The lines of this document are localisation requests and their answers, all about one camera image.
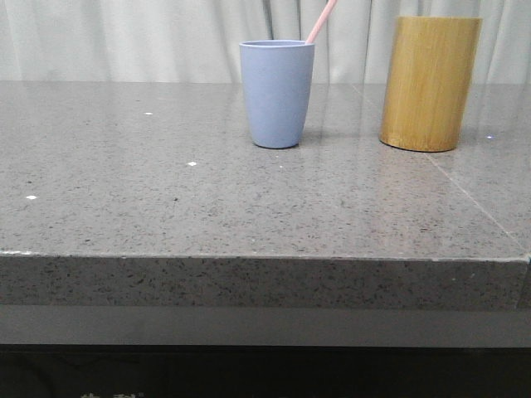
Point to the bamboo cylindrical holder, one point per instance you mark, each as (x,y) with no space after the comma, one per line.
(428,82)

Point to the white curtain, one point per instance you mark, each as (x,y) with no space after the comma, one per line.
(197,41)

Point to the blue plastic cup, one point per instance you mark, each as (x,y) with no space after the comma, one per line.
(276,77)

